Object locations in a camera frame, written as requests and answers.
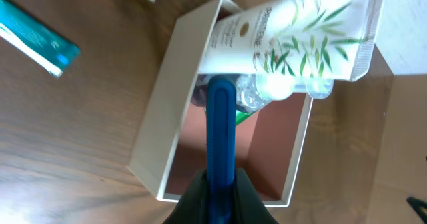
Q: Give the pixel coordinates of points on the white cone tube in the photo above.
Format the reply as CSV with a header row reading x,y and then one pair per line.
x,y
308,39

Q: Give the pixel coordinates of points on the white box pink interior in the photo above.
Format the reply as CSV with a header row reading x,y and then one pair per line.
x,y
171,143

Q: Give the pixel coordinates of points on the green white small packet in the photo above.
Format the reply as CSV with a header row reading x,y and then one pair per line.
x,y
241,116

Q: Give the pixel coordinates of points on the blue disposable razor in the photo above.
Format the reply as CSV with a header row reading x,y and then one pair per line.
x,y
221,136

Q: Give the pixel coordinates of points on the clear pump soap bottle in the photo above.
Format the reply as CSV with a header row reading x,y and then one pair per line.
x,y
255,91

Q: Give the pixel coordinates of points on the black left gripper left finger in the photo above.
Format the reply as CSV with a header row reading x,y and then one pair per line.
x,y
192,206

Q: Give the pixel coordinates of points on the green white toothpaste tube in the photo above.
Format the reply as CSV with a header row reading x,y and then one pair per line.
x,y
43,45

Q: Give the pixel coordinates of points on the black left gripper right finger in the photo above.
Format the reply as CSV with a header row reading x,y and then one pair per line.
x,y
247,205

